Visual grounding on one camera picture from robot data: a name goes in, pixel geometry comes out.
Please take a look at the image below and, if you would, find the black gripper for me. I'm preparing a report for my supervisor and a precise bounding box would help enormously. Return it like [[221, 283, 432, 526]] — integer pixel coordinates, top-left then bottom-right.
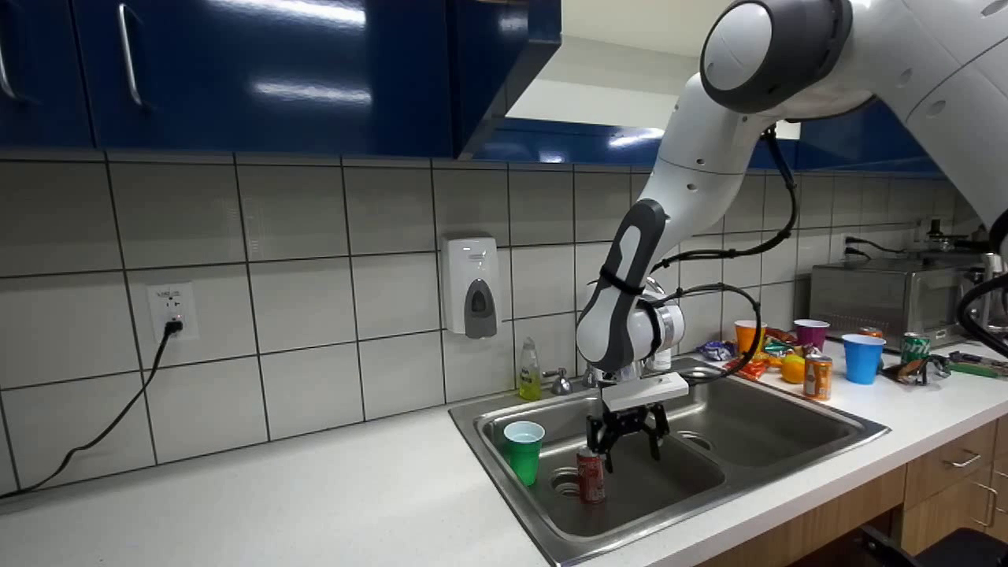
[[584, 407, 669, 471]]

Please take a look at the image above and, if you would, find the red cola can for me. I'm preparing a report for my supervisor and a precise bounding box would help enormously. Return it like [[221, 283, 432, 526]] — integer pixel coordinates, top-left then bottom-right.
[[577, 451, 604, 505]]

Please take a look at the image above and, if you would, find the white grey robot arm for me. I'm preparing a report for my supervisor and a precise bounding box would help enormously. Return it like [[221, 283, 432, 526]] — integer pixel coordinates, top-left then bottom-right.
[[577, 0, 1008, 457]]

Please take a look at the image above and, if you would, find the orange soda can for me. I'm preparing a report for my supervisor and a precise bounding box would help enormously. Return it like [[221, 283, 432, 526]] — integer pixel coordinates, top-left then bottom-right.
[[802, 353, 832, 400]]

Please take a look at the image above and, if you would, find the green soda can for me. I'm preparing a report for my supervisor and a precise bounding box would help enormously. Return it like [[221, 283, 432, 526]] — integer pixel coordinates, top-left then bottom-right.
[[897, 332, 929, 383]]

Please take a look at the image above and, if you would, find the wooden base drawer cabinet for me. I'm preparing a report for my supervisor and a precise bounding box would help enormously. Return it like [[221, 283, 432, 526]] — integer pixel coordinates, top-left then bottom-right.
[[703, 418, 1008, 567]]

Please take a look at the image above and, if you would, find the open blue cabinet door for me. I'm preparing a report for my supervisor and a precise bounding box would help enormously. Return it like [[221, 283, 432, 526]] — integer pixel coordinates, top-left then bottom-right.
[[446, 0, 561, 159]]

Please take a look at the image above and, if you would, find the blue cabinet door left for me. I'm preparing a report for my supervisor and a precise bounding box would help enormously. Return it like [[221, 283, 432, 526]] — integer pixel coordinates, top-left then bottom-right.
[[71, 0, 454, 159]]

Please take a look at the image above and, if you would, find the stainless steel double sink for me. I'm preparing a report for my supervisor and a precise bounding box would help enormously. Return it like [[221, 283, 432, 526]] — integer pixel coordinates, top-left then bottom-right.
[[449, 378, 884, 567]]

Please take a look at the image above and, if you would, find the chrome gooseneck faucet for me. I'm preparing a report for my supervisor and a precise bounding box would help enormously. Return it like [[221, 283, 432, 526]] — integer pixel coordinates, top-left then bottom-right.
[[543, 370, 602, 397]]

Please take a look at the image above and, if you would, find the green plastic cup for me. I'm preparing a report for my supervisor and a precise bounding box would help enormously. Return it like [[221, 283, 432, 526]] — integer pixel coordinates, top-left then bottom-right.
[[504, 421, 543, 487]]

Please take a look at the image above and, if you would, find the blue snack bag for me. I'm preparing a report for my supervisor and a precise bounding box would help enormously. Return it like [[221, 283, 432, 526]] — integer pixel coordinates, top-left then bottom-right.
[[703, 340, 733, 361]]

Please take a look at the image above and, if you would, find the orange snack bag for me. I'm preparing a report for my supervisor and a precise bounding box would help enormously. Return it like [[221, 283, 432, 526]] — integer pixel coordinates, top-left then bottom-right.
[[736, 356, 767, 380]]

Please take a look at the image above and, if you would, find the orange plastic cup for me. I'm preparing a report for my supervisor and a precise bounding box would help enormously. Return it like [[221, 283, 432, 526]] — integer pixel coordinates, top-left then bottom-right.
[[733, 322, 766, 356]]

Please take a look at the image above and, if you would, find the purple plastic cup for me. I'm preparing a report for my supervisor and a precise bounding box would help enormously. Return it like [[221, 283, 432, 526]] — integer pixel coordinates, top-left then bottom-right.
[[792, 319, 827, 350]]

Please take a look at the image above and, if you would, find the blue plastic cup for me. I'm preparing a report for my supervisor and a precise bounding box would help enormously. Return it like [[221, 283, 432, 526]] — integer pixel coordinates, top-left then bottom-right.
[[842, 335, 884, 383]]

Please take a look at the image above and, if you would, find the silver toaster oven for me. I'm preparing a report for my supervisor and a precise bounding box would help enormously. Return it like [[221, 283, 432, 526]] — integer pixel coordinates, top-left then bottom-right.
[[809, 259, 983, 346]]

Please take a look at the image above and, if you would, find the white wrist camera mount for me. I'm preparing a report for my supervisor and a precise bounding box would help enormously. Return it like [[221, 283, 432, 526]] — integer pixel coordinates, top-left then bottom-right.
[[602, 373, 688, 412]]

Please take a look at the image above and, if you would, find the white wall soap dispenser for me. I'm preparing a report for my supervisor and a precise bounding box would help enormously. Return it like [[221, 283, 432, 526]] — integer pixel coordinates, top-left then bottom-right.
[[443, 235, 501, 340]]

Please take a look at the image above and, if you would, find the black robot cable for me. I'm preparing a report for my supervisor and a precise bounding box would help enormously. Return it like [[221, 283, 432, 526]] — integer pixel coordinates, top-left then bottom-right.
[[644, 124, 802, 383]]

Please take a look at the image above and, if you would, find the black power cord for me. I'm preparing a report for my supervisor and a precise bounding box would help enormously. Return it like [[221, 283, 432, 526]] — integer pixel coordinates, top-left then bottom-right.
[[0, 319, 190, 505]]

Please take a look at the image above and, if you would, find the white wall power outlet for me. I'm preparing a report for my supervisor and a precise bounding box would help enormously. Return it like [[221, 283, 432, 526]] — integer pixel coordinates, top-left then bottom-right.
[[148, 283, 199, 340]]

